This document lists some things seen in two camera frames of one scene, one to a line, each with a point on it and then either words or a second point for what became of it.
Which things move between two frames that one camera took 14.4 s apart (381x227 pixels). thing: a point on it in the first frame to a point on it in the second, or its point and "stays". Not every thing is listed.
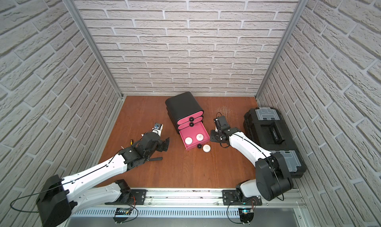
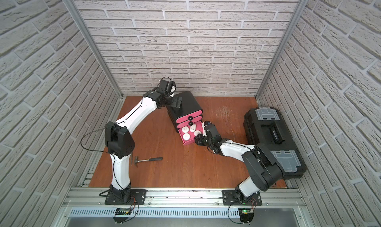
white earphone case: [188, 141] to [185, 129]
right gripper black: [213, 134] to [199, 141]
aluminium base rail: [281, 202] stays
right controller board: [246, 215] stays
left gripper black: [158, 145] to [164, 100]
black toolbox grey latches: [266, 127] stays
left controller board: [122, 214] stays
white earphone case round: [206, 148] to [197, 132]
